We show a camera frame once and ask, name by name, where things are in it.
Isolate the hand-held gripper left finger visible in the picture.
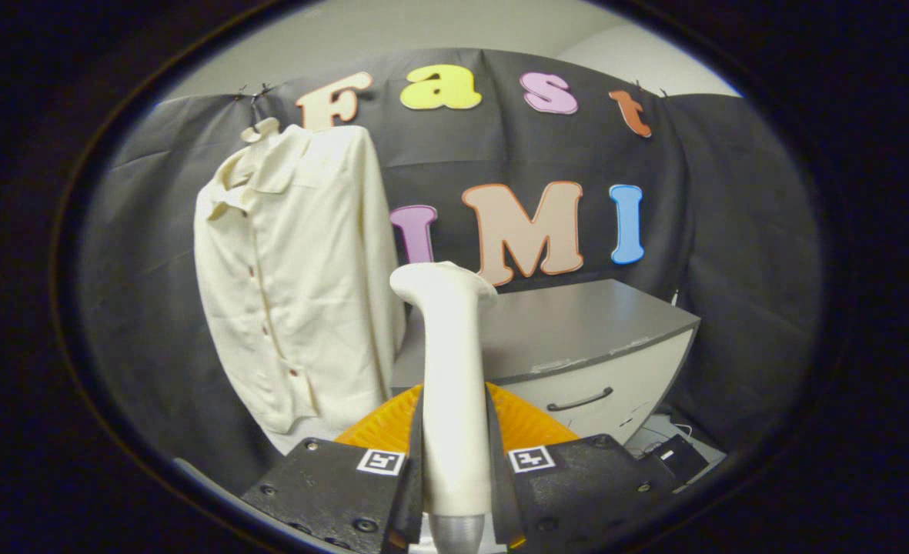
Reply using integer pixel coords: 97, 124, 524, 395
240, 382, 424, 554

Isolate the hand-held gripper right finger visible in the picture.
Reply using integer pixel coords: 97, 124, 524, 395
485, 382, 678, 551

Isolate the white garment steamer head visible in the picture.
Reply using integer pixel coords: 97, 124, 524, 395
389, 262, 500, 554

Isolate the cream button-up shirt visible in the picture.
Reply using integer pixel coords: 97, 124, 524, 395
194, 123, 407, 436

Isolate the white clothes hanger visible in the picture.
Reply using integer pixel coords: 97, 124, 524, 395
240, 115, 282, 145

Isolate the black box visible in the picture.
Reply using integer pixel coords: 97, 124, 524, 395
650, 435, 709, 484

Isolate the grey and white cabinet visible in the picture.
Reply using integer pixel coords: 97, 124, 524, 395
390, 279, 701, 447

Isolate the tangle of cables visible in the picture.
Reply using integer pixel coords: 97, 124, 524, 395
623, 419, 693, 462

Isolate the black drawer handle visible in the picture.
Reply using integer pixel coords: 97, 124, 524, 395
546, 387, 615, 412

